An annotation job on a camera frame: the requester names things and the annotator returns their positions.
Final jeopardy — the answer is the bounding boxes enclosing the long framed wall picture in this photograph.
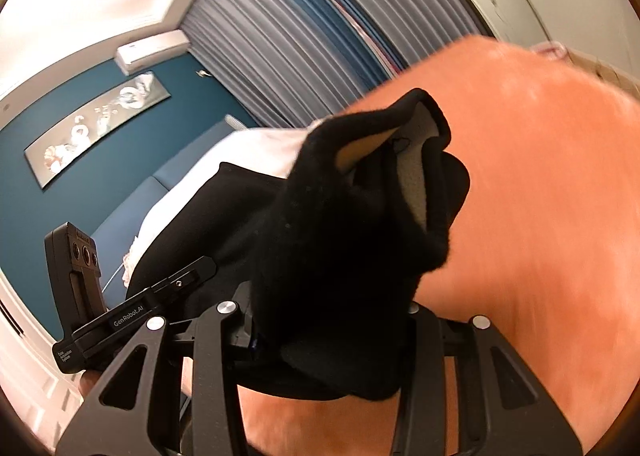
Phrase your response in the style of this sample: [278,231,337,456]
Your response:
[24,72,172,191]

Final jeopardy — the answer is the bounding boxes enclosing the orange bed sheet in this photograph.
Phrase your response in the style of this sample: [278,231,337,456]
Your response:
[180,33,640,456]

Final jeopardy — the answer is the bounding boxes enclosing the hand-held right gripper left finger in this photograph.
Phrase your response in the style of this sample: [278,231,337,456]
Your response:
[56,281,261,456]

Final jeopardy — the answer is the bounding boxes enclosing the blue padded headboard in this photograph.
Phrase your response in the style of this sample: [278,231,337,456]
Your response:
[90,120,242,298]

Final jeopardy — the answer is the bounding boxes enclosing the blue curtain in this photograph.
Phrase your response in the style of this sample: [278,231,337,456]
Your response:
[234,0,407,113]

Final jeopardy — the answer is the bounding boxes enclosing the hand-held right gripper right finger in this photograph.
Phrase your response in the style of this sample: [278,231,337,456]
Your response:
[390,303,583,456]

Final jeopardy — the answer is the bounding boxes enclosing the grey curtain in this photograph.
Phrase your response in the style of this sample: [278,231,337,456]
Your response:
[180,0,493,131]

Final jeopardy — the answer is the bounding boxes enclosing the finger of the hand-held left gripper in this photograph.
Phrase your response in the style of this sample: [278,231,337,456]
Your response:
[147,256,218,307]

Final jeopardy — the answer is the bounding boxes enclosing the black pants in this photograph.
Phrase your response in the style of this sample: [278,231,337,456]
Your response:
[122,88,473,402]

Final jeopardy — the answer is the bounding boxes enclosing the white air conditioner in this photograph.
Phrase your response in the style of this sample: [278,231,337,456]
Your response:
[114,29,192,76]

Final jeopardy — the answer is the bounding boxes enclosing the white pillow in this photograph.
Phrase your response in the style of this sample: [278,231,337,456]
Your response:
[120,128,313,288]

